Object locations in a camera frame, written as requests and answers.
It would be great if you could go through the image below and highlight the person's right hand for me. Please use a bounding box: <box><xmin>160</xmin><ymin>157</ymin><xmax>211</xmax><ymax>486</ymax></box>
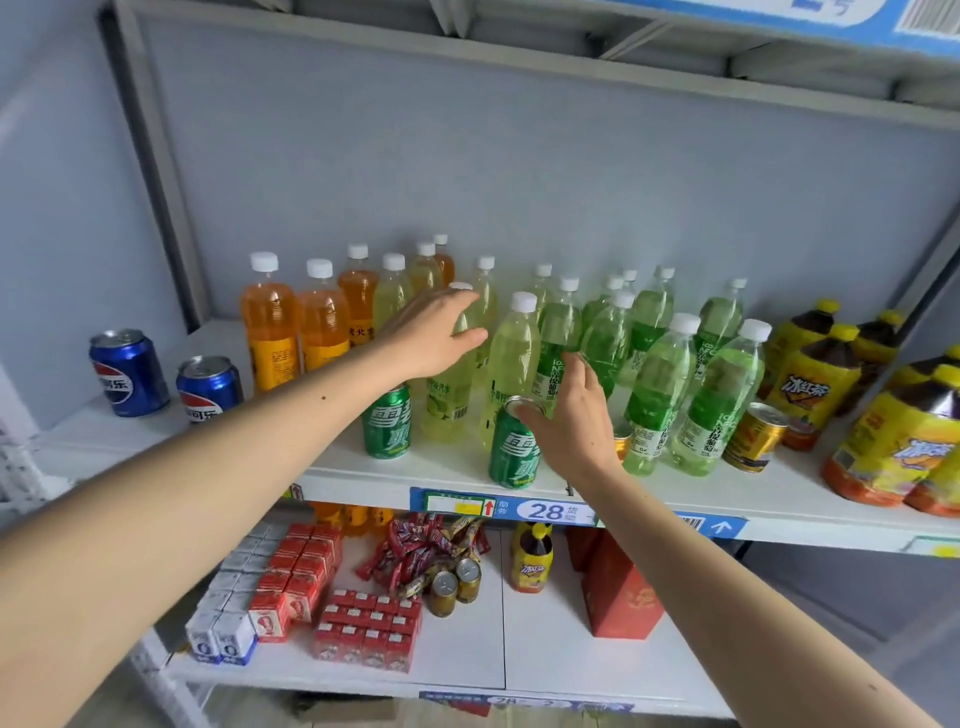
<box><xmin>513</xmin><ymin>352</ymin><xmax>624</xmax><ymax>489</ymax></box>

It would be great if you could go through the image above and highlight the person's left hand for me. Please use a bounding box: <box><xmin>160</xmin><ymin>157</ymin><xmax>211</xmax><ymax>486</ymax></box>
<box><xmin>372</xmin><ymin>288</ymin><xmax>489</xmax><ymax>384</ymax></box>

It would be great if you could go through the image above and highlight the green drink can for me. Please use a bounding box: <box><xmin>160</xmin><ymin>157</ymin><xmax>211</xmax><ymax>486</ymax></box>
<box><xmin>488</xmin><ymin>395</ymin><xmax>547</xmax><ymax>490</ymax></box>
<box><xmin>362</xmin><ymin>382</ymin><xmax>414</xmax><ymax>460</ymax></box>

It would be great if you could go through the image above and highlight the group of pale yellow bottles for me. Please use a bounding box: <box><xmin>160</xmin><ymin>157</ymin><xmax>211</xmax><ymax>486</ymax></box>
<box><xmin>372</xmin><ymin>239</ymin><xmax>543</xmax><ymax>451</ymax></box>

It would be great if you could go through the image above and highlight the group of pale green bottles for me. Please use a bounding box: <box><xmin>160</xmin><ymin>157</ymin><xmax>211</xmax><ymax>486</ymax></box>
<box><xmin>528</xmin><ymin>262</ymin><xmax>751</xmax><ymax>410</ymax></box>

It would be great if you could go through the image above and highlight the white shelf with blue labels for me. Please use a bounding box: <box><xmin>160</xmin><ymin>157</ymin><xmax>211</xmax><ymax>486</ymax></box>
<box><xmin>0</xmin><ymin>0</ymin><xmax>960</xmax><ymax>728</ymax></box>

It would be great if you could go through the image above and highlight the group of brown tea bottles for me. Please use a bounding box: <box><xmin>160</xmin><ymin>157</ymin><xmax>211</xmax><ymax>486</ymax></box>
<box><xmin>757</xmin><ymin>298</ymin><xmax>960</xmax><ymax>520</ymax></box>

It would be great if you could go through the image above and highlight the person's left forearm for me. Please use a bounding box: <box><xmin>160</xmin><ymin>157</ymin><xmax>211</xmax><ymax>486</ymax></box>
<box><xmin>0</xmin><ymin>348</ymin><xmax>399</xmax><ymax>728</ymax></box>

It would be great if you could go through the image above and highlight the person's right forearm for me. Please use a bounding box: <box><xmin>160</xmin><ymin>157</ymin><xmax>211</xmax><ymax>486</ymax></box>
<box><xmin>573</xmin><ymin>457</ymin><xmax>943</xmax><ymax>728</ymax></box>

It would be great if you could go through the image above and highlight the blue price label strip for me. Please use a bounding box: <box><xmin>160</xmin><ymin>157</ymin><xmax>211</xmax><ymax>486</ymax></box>
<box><xmin>408</xmin><ymin>487</ymin><xmax>749</xmax><ymax>541</ymax></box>
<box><xmin>419</xmin><ymin>689</ymin><xmax>635</xmax><ymax>714</ymax></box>
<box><xmin>599</xmin><ymin>0</ymin><xmax>960</xmax><ymax>58</ymax></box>

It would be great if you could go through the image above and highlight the large red box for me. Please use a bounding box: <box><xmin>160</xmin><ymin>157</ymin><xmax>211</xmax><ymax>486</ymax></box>
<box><xmin>563</xmin><ymin>527</ymin><xmax>667</xmax><ymax>641</ymax></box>

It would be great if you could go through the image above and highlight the pile of red snack packets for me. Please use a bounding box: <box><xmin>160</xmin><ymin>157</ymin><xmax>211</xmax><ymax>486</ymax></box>
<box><xmin>354</xmin><ymin>512</ymin><xmax>493</xmax><ymax>601</ymax></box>

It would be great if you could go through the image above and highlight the stack of small red cartons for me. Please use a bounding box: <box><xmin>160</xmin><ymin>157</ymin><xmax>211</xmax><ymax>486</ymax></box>
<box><xmin>247</xmin><ymin>522</ymin><xmax>425</xmax><ymax>674</ymax></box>

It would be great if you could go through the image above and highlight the stack of white blue cartons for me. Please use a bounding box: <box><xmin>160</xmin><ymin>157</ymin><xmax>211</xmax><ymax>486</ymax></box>
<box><xmin>185</xmin><ymin>522</ymin><xmax>290</xmax><ymax>667</ymax></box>

